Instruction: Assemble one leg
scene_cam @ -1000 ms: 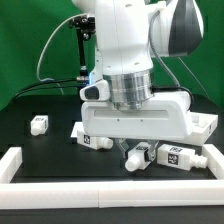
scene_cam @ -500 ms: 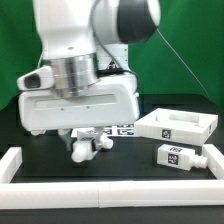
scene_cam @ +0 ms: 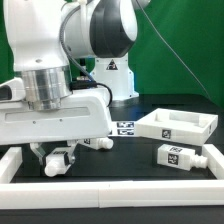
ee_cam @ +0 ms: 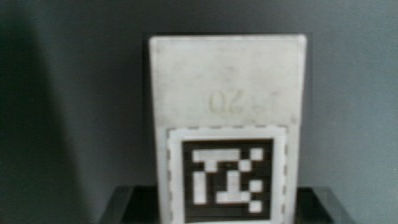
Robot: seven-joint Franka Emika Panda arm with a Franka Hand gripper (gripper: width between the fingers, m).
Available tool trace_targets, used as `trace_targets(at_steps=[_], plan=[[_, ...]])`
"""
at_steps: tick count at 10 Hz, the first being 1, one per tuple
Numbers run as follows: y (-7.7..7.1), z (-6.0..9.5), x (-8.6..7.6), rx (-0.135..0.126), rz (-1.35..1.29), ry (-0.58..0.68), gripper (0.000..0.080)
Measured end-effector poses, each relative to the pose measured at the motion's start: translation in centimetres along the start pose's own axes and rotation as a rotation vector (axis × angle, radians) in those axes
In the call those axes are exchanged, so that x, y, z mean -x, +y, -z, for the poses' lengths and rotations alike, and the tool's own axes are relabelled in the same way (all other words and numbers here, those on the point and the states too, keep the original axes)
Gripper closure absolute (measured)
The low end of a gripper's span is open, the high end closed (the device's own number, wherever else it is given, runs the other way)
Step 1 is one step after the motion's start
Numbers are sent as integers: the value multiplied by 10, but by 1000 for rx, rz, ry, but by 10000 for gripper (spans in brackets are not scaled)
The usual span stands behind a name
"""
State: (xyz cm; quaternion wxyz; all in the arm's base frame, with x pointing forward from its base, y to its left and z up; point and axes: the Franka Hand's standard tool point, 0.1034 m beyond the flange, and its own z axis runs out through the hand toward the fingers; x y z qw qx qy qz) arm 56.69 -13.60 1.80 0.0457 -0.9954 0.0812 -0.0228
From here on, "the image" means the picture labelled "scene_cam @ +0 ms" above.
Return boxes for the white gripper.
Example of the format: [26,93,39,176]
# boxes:
[0,78,112,164]

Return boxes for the white square table top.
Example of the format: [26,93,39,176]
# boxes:
[134,108,218,146]

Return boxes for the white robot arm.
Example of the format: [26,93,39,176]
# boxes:
[0,0,137,151]

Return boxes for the white left fence bar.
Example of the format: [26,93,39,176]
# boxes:
[0,147,23,184]

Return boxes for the white fence bar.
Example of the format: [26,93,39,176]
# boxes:
[202,144,224,180]
[0,180,224,210]
[0,147,23,184]

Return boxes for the white tag sheet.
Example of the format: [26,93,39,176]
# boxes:
[110,121,135,137]

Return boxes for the white front fence bar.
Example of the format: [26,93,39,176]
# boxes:
[0,180,224,210]

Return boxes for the white right fence bar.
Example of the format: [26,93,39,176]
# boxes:
[202,144,224,180]

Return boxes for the black cables on table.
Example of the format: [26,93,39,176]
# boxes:
[59,6,114,108]

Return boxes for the thin grey cable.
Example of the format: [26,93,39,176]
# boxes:
[134,0,214,101]

